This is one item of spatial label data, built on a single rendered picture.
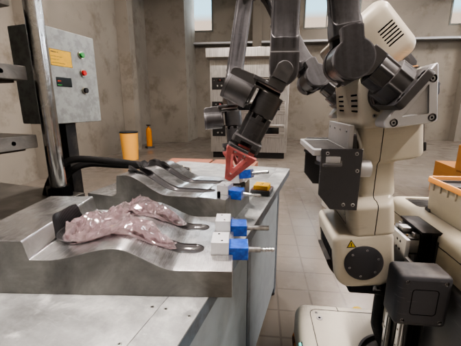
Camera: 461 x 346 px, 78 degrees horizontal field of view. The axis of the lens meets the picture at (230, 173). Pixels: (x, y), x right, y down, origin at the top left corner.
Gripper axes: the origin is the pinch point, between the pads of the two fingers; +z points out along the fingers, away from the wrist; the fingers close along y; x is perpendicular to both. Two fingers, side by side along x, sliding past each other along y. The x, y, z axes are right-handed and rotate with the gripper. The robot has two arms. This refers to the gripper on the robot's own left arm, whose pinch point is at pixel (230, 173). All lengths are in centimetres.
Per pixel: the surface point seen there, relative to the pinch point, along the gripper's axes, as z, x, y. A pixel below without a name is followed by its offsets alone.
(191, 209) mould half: 19.3, -5.1, -14.6
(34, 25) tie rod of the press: -5, -85, -38
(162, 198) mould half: 21.1, -14.5, -16.8
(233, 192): 9.1, 3.8, -16.5
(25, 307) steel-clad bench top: 33.1, -21.8, 23.8
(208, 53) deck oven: -62, -139, -540
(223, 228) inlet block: 12.7, 4.8, 1.2
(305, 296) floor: 72, 78, -93
